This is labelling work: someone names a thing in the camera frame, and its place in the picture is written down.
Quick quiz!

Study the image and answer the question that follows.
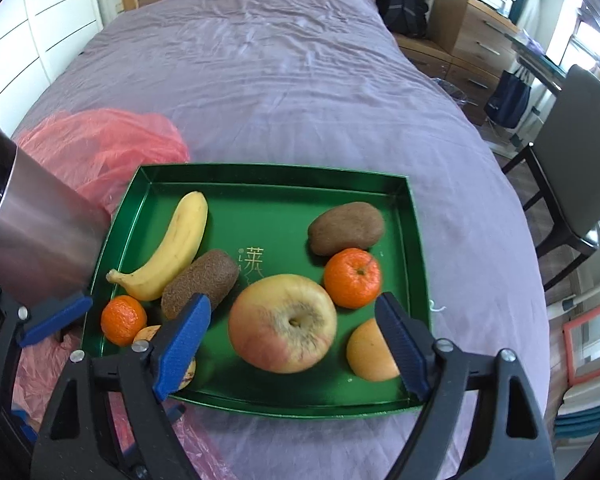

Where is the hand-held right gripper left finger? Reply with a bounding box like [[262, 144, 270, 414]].
[[30, 292, 212, 480]]

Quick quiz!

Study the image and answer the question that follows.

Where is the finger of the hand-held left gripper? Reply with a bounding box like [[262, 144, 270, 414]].
[[10, 407, 38, 443], [0, 282, 94, 348]]

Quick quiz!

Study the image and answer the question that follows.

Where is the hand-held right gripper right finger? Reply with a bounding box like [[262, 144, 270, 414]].
[[375, 291, 558, 480]]

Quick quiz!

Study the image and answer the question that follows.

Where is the pale yellow orange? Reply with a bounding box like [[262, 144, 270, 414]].
[[346, 317, 401, 382]]

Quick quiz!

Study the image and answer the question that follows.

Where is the striped yellow melon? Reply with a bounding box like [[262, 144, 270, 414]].
[[132, 325, 197, 392]]

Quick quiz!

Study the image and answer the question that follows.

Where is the orange tangerine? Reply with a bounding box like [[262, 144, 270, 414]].
[[324, 247, 383, 310], [100, 295, 148, 347]]

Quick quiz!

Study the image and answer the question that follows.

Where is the brown kiwi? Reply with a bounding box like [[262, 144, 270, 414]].
[[161, 249, 241, 320], [308, 201, 385, 257]]

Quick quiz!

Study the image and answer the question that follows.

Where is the red-green apple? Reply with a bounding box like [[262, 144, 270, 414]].
[[228, 274, 339, 375]]

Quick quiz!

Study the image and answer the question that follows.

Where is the yellow banana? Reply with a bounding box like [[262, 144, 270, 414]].
[[106, 191, 209, 302]]

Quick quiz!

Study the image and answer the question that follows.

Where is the green tray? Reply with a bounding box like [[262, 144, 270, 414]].
[[80, 162, 435, 418]]

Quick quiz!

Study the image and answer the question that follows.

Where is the black and brown kettle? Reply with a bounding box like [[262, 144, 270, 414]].
[[0, 90, 112, 306]]

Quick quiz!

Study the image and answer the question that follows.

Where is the pink plastic sheet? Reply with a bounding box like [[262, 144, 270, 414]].
[[12, 108, 231, 480]]

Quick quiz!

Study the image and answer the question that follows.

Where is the orange framed board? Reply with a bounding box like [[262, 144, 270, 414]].
[[562, 295, 600, 386]]

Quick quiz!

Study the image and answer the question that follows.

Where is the grey chair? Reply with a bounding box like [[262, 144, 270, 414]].
[[502, 64, 600, 293]]

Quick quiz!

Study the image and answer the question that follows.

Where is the dark blue bag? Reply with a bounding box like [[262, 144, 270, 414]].
[[484, 70, 533, 131]]

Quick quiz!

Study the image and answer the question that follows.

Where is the white wardrobe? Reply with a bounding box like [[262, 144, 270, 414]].
[[0, 0, 103, 146]]

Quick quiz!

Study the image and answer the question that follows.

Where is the wooden drawer cabinet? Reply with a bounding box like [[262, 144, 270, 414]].
[[394, 0, 520, 126]]

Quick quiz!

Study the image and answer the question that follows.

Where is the glass desk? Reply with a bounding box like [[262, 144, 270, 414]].
[[510, 27, 570, 93]]

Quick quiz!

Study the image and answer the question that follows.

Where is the window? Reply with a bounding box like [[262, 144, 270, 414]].
[[544, 0, 600, 91]]

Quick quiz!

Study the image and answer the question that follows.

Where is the black backpack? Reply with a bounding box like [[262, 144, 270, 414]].
[[374, 0, 429, 38]]

